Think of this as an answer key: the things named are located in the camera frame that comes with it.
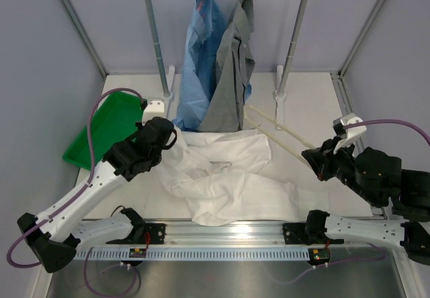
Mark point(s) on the white metal clothes rack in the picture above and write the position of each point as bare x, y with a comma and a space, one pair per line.
282, 72

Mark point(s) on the white slotted cable duct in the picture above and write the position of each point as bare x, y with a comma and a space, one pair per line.
196, 254

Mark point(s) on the light blue shirt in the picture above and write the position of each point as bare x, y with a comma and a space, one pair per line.
198, 82

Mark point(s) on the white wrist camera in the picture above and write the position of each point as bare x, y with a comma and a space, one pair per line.
151, 109
347, 136

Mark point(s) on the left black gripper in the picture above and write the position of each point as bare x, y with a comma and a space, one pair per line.
140, 129

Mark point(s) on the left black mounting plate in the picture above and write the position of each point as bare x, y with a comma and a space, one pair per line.
153, 232

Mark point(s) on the metal wire hanger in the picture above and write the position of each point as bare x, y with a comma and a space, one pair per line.
286, 144

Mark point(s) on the grey shirt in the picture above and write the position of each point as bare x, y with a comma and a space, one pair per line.
233, 69

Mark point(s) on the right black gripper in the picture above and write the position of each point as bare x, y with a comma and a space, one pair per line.
320, 158

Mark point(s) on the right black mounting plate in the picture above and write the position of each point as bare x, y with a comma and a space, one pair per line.
300, 233

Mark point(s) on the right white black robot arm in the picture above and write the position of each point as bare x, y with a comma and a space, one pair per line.
381, 181

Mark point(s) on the white shirt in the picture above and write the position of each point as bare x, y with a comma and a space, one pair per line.
218, 176

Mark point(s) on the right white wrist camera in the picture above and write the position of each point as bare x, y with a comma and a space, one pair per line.
347, 136

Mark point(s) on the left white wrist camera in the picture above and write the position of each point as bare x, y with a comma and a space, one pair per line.
151, 109

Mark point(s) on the black mounting plate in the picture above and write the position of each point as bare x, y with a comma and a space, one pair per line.
300, 233
153, 232

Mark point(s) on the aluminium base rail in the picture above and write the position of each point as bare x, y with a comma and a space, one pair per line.
221, 232

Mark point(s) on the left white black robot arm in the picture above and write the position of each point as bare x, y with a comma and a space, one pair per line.
56, 235

